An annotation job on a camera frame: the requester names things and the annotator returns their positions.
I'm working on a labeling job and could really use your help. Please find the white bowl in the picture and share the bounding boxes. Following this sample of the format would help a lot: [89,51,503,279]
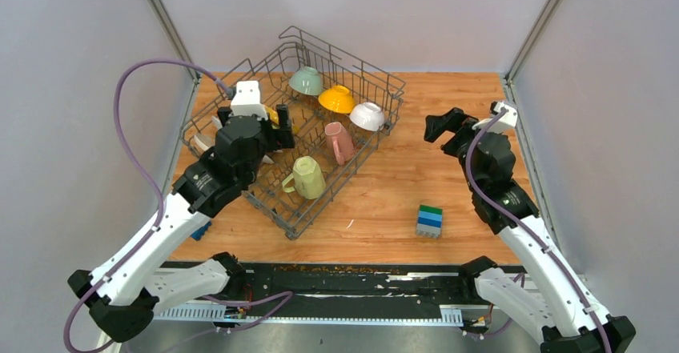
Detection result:
[349,102,385,131]

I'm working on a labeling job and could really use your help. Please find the cream and pink plate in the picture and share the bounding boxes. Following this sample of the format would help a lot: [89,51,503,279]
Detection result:
[192,133,215,154]

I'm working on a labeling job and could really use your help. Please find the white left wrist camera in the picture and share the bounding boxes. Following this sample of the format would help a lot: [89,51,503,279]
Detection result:
[230,80,268,120]

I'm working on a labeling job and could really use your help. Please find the yellow bowl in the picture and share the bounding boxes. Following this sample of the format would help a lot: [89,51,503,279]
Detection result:
[318,85,356,114]

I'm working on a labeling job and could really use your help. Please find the pink mug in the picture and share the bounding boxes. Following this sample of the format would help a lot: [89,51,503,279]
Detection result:
[324,122,356,165]

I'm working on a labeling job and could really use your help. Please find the yellow polka dot plate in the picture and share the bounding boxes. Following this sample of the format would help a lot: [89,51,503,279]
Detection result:
[265,106,300,134]

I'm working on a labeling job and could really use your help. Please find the yellow mug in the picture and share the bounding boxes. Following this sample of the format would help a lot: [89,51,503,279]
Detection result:
[282,156,326,199]

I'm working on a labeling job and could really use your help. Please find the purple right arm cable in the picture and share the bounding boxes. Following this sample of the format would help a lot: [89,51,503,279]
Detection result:
[464,107,615,353]

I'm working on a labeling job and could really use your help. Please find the grey wire dish rack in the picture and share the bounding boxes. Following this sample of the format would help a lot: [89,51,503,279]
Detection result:
[180,26,407,241]

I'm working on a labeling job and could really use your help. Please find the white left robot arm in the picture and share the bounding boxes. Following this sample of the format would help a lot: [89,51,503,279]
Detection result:
[68,104,295,343]

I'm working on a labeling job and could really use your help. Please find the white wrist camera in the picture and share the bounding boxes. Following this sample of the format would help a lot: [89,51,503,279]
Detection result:
[472,101,518,134]
[230,80,268,120]

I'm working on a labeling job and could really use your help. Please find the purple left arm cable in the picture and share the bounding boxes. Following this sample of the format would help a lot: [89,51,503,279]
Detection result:
[62,58,294,353]

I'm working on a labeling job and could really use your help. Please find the red and teal floral plate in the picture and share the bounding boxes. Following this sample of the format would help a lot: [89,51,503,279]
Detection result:
[211,116,223,130]

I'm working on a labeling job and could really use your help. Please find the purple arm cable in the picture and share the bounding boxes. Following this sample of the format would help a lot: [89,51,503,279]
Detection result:
[62,58,294,353]
[464,107,615,353]

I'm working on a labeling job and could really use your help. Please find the teal and yellow bowls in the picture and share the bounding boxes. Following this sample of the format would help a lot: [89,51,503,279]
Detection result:
[288,66,324,96]

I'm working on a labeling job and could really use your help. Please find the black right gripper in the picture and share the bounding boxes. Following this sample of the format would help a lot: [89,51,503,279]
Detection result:
[424,107,486,193]

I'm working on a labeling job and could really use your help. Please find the yellow red blue toy block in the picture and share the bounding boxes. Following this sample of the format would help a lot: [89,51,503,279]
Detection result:
[191,221,212,241]

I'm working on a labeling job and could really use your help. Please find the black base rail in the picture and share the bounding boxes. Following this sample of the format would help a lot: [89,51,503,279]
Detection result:
[154,262,490,331]

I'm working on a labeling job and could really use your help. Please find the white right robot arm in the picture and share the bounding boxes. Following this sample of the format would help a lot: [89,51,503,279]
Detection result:
[424,102,637,352]

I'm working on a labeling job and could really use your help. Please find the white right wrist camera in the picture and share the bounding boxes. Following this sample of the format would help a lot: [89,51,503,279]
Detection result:
[472,101,518,134]

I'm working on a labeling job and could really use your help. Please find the green blue grey block stack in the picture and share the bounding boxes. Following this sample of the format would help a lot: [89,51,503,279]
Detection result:
[416,205,443,239]

